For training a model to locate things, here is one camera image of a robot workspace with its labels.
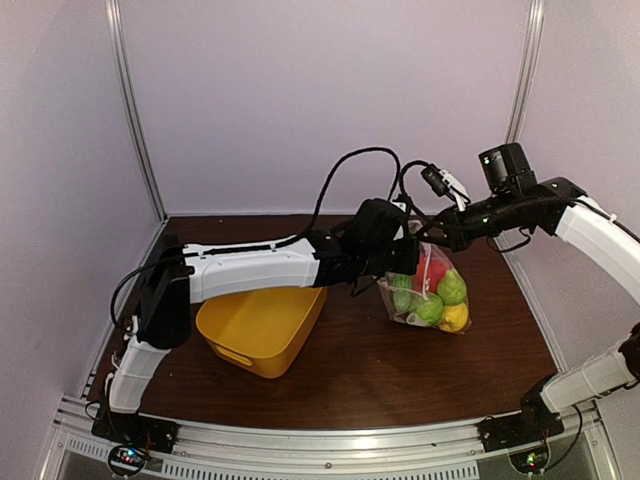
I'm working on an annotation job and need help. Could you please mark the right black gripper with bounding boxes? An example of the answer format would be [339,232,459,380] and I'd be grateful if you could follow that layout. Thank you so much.
[416,189,521,253]

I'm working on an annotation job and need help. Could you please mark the green toy cabbage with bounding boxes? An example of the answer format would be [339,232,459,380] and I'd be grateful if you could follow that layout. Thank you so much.
[437,269,467,306]

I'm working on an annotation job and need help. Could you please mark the clear dotted zip bag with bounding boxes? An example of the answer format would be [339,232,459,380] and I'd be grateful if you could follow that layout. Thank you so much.
[378,242,471,335]

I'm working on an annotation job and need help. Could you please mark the green toy pear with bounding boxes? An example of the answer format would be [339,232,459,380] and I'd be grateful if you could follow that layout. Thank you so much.
[415,295,444,327]

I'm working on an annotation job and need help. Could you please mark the yellow toy apple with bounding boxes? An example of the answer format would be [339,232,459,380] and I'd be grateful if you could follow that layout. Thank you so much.
[438,303,469,333]

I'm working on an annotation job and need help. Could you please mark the yellow plastic basket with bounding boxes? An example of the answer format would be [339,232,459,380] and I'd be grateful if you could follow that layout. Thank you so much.
[195,288,328,379]

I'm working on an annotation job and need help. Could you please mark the green toy cucumber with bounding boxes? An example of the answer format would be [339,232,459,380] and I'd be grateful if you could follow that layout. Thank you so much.
[389,273,413,313]

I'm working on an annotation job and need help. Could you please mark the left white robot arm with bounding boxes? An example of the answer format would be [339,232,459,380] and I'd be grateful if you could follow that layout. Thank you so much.
[103,198,418,444]

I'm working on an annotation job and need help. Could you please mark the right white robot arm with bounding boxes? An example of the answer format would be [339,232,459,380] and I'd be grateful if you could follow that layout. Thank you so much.
[433,143,639,442]

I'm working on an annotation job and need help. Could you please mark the right circuit board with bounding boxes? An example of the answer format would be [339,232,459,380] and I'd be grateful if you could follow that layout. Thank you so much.
[509,445,550,475]

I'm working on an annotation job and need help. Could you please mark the circuit board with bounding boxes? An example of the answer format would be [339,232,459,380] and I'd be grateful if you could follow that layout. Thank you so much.
[509,445,550,475]
[107,445,147,476]

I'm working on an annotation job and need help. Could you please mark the left circuit board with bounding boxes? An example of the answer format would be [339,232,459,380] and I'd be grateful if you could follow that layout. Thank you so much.
[107,445,147,476]

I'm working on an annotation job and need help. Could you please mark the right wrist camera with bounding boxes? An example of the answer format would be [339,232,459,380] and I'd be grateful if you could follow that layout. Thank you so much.
[421,163,471,212]

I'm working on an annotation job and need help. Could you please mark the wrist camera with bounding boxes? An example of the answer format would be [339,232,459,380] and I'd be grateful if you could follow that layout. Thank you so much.
[421,163,471,212]
[391,194,410,221]

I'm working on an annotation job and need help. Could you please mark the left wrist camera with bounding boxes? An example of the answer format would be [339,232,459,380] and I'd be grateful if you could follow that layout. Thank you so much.
[391,194,410,221]

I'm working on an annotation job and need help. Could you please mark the left black cable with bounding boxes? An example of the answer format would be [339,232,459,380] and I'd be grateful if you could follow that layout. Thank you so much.
[269,147,402,246]

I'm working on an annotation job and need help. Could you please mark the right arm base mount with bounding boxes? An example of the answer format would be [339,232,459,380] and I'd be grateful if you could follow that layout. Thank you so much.
[477,376,564,452]

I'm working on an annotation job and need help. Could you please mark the front aluminium rail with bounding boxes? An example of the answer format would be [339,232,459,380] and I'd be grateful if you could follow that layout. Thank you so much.
[49,394,616,480]

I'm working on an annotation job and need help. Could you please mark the right aluminium frame post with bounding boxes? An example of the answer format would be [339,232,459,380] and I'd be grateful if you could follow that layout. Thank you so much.
[505,0,545,143]

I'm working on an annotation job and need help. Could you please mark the aluminium frame post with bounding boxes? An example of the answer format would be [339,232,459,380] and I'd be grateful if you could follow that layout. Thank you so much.
[505,0,545,143]
[105,0,168,222]

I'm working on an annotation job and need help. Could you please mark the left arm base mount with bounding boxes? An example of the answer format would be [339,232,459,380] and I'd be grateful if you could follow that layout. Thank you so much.
[91,399,179,454]

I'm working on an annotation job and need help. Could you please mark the left aluminium frame post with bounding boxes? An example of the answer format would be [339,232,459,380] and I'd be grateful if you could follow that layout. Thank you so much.
[105,0,168,222]

